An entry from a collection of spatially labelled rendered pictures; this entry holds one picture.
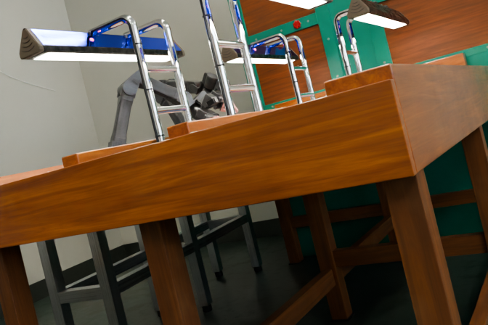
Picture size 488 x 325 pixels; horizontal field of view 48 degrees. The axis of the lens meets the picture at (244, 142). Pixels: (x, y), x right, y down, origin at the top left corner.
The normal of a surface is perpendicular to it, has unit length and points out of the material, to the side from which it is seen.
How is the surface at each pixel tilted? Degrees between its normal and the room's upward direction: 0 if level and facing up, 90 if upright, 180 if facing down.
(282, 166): 90
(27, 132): 90
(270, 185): 90
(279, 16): 90
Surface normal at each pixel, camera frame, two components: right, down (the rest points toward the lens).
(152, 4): -0.42, 0.10
